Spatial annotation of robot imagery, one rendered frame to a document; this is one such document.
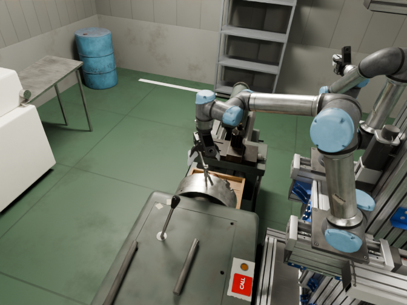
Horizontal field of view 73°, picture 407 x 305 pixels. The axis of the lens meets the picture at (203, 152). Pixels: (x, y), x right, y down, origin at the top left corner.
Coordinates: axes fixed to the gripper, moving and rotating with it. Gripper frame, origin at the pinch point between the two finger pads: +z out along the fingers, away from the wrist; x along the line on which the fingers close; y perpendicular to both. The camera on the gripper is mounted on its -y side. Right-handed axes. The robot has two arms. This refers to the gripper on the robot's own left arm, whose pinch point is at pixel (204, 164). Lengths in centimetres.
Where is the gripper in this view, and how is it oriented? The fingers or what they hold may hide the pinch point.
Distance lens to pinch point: 128.0
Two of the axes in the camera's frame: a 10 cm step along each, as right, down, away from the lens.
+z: -0.3, 7.8, 6.2
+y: -2.6, -6.1, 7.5
